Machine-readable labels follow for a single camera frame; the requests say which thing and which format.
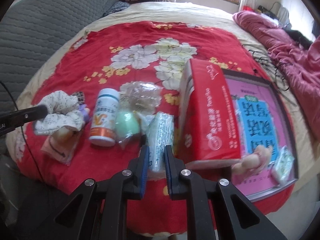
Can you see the white supplement bottle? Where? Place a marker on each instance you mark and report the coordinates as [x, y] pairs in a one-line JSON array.
[[102, 132]]

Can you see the beige bed sheet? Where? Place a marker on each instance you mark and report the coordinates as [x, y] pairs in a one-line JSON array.
[[164, 12]]

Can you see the grey quilted headboard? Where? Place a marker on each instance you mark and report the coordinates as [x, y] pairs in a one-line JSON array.
[[32, 31]]

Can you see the white tissue pack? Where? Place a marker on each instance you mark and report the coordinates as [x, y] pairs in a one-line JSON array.
[[159, 134]]

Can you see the purple scrunchie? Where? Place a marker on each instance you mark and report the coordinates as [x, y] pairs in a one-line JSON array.
[[85, 111]]

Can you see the clear crumpled plastic bag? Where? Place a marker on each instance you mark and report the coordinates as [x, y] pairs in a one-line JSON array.
[[142, 97]]

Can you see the red tissue box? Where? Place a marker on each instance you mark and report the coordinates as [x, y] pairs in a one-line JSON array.
[[209, 136]]

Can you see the pink mask in bag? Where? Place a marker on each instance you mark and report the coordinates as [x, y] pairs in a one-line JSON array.
[[61, 145]]

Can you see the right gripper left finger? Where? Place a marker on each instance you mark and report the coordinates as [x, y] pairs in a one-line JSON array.
[[98, 209]]

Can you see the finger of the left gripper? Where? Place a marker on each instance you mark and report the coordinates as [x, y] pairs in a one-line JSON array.
[[9, 122]]

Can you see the white floral scrunchie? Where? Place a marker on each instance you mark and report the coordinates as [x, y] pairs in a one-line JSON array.
[[62, 111]]

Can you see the red floral blanket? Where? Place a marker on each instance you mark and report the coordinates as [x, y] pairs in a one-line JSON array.
[[140, 51]]

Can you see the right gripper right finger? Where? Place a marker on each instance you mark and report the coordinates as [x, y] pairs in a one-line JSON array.
[[215, 209]]

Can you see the green sponge egg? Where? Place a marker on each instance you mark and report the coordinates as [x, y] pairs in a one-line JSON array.
[[127, 126]]

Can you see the pink quilt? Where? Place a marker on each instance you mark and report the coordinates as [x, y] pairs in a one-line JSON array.
[[300, 66]]

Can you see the cream plush bear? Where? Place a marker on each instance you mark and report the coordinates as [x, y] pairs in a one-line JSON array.
[[253, 164]]

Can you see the leopard print scrunchie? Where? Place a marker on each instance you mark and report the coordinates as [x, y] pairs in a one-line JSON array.
[[80, 96]]

